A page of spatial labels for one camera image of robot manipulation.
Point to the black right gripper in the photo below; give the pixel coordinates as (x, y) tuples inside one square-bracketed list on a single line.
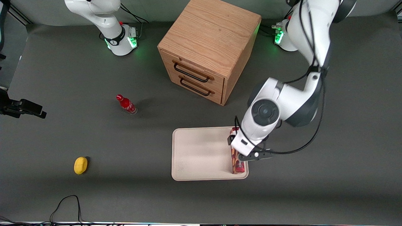
[(4, 99)]

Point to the red tartan cookie box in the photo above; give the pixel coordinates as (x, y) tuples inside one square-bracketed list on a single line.
[(235, 166)]

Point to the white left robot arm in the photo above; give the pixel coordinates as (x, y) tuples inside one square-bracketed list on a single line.
[(292, 100)]

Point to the cream rectangular tray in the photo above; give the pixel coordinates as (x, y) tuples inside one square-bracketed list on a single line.
[(201, 153)]

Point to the wooden drawer front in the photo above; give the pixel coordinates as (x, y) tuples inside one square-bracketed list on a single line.
[(216, 95), (216, 83)]

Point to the yellow lemon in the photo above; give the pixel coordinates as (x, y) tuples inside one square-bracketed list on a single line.
[(80, 165)]

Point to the red cola bottle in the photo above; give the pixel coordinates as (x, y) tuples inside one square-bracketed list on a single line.
[(126, 104)]

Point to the wooden drawer cabinet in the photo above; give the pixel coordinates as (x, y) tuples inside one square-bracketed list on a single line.
[(210, 34)]

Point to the black frame profile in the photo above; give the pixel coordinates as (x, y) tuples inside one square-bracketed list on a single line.
[(20, 16)]

